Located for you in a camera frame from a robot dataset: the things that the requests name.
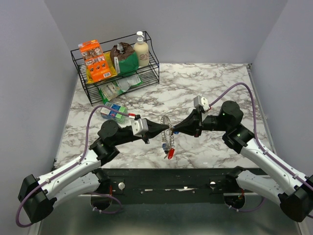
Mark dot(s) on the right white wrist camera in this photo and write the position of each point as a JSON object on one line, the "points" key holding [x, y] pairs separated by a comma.
{"points": [[201, 104]]}

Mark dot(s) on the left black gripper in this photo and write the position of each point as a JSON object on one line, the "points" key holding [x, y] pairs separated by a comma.
{"points": [[154, 129]]}

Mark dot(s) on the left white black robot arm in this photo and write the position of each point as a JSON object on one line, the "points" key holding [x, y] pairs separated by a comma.
{"points": [[38, 195]]}

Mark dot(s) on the orange product box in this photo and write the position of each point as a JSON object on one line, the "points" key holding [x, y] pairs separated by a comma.
{"points": [[90, 49]]}

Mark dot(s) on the small blue white box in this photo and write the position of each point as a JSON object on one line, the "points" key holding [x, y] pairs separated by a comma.
{"points": [[114, 114]]}

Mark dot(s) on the red key tag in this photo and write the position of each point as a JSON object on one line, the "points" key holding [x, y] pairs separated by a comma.
{"points": [[169, 153]]}

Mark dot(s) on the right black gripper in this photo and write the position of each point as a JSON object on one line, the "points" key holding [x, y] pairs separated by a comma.
{"points": [[192, 125]]}

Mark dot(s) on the brown and green bag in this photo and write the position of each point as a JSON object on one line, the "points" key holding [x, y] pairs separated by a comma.
{"points": [[124, 59]]}

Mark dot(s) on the black wire shelf rack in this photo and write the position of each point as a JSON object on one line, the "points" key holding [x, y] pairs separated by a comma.
{"points": [[149, 74]]}

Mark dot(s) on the yellow packet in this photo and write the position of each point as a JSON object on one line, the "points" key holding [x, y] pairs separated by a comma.
{"points": [[110, 66]]}

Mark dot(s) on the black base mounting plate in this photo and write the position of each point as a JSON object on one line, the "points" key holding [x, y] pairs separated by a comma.
{"points": [[164, 186]]}

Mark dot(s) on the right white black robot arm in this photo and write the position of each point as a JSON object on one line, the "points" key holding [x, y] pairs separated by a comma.
{"points": [[291, 189]]}

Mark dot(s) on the green white snack pouch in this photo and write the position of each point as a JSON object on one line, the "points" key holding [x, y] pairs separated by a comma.
{"points": [[118, 87]]}

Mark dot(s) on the cream pump lotion bottle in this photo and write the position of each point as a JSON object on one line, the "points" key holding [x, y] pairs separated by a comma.
{"points": [[142, 50]]}

